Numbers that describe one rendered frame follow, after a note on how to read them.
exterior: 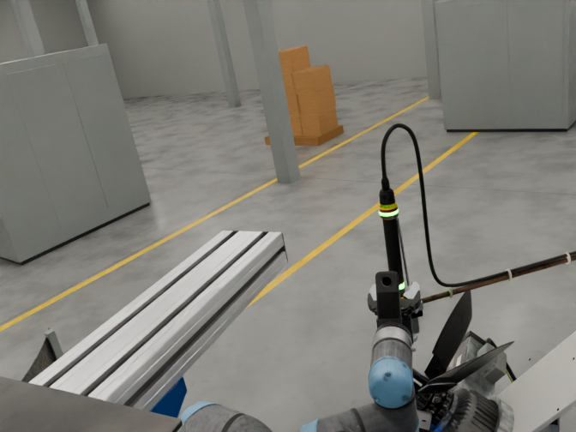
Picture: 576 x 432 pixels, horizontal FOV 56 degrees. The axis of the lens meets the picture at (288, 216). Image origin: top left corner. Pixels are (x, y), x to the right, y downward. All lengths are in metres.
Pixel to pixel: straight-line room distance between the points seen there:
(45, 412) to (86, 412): 0.04
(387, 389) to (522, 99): 7.74
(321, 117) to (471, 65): 2.53
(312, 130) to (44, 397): 9.12
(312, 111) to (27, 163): 4.66
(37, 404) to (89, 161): 7.03
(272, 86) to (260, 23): 0.78
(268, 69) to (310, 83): 2.12
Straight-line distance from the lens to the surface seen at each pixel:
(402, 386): 0.99
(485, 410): 1.68
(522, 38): 8.43
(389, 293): 1.12
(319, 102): 9.40
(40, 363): 2.98
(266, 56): 7.27
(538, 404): 1.64
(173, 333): 0.52
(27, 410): 0.50
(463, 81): 8.80
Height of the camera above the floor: 2.29
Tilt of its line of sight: 21 degrees down
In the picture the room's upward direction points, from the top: 11 degrees counter-clockwise
